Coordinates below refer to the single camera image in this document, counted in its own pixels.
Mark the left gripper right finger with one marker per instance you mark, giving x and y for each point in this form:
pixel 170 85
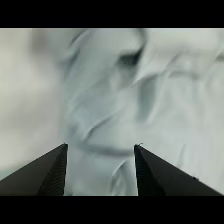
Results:
pixel 160 176

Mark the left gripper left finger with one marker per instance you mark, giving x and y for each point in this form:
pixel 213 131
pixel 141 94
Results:
pixel 46 176

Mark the white shirt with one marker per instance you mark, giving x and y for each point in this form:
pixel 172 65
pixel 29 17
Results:
pixel 133 93

